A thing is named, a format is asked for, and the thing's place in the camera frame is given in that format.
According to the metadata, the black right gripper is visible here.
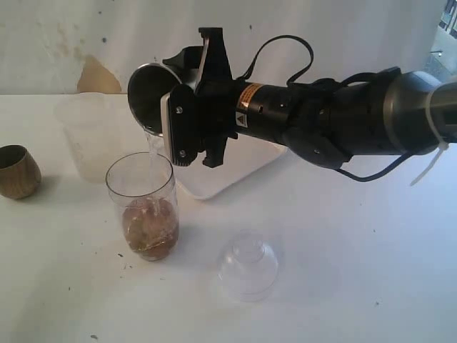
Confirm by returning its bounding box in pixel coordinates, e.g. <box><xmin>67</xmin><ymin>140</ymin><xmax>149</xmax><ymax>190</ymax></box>
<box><xmin>162</xmin><ymin>27</ymin><xmax>246</xmax><ymax>168</ymax></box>

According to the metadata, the stainless steel cup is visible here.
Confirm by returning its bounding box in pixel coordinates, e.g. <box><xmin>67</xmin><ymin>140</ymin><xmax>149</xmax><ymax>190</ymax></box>
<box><xmin>127</xmin><ymin>63</ymin><xmax>181</xmax><ymax>136</ymax></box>

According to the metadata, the clear plastic shaker body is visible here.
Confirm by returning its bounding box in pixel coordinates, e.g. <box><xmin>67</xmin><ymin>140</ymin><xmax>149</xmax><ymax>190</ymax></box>
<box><xmin>105</xmin><ymin>151</ymin><xmax>179</xmax><ymax>262</ymax></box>

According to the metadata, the brown wooden cup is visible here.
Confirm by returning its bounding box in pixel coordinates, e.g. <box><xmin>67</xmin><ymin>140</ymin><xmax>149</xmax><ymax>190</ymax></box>
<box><xmin>1</xmin><ymin>144</ymin><xmax>41</xmax><ymax>200</ymax></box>

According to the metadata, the clear domed shaker lid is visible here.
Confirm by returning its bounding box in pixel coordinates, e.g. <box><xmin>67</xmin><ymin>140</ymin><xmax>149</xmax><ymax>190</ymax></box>
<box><xmin>218</xmin><ymin>230</ymin><xmax>279</xmax><ymax>302</ymax></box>

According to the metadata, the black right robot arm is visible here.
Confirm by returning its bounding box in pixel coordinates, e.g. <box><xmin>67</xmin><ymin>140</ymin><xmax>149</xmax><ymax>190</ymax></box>
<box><xmin>162</xmin><ymin>28</ymin><xmax>456</xmax><ymax>170</ymax></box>

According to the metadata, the white rectangular tray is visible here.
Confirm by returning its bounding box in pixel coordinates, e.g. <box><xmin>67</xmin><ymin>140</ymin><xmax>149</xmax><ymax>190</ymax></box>
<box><xmin>174</xmin><ymin>135</ymin><xmax>288</xmax><ymax>200</ymax></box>

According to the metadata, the translucent plastic measuring cup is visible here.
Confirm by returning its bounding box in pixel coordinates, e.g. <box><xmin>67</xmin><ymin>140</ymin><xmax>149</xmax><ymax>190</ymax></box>
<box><xmin>54</xmin><ymin>92</ymin><xmax>123</xmax><ymax>184</ymax></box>

